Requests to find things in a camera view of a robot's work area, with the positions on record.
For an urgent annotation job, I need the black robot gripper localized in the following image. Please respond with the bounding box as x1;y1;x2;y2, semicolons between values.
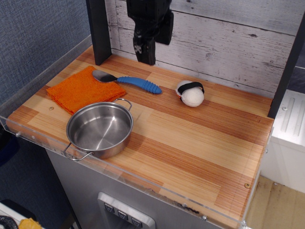
126;0;174;65

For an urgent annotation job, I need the white side cabinet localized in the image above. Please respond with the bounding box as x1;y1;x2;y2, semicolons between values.
260;90;305;193

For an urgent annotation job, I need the dark vertical post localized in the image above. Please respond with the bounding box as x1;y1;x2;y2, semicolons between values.
267;15;305;119
86;0;112;65

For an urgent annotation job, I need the dark left vertical post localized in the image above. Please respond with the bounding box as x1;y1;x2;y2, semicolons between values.
86;0;112;65

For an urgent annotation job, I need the orange folded cloth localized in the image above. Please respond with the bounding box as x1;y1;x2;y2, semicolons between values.
47;66;126;115

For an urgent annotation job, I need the blue handled metal spoon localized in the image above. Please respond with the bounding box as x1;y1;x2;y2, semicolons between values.
92;70;162;94

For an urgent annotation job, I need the grey cabinet with buttons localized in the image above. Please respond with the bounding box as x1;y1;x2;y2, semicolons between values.
47;150;240;229

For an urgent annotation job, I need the stainless steel pot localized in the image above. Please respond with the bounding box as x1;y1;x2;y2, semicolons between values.
63;98;133;161

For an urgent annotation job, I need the yellow object at corner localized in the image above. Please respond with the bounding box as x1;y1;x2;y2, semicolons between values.
18;218;42;229

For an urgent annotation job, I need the white plush ball toy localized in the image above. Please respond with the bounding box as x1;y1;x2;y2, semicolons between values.
175;80;204;107

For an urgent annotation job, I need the dark right vertical post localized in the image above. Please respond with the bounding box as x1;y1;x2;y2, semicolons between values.
267;15;305;119

